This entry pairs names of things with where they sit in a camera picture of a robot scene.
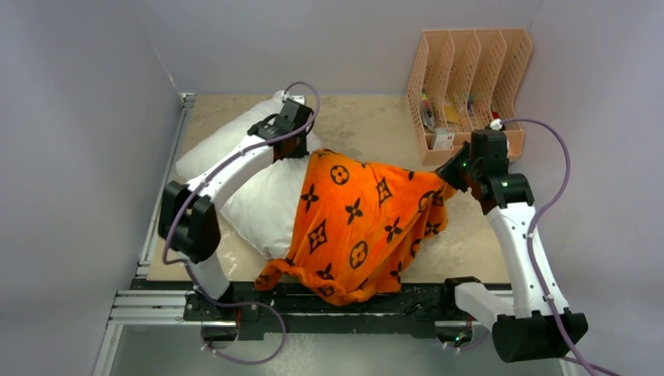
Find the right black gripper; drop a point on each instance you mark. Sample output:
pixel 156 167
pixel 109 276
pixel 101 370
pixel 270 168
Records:
pixel 449 172

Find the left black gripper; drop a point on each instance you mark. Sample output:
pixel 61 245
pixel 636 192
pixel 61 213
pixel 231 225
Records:
pixel 301 152

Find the white pillow insert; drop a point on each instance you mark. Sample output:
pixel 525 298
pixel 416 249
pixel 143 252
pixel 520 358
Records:
pixel 262 211

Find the orange patterned pillowcase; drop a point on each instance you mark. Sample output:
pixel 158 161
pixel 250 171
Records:
pixel 358 226

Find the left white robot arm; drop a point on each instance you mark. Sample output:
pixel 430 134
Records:
pixel 188 219

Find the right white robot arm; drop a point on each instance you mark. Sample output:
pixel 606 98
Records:
pixel 538 324

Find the small white red box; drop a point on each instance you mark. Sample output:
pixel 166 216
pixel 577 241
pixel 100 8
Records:
pixel 442 139

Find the pink mesh file organizer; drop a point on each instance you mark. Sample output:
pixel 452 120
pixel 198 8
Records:
pixel 463 79

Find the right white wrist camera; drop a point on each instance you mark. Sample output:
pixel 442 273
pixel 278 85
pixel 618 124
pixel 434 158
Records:
pixel 496 124

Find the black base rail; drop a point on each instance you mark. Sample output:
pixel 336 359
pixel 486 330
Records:
pixel 421 310

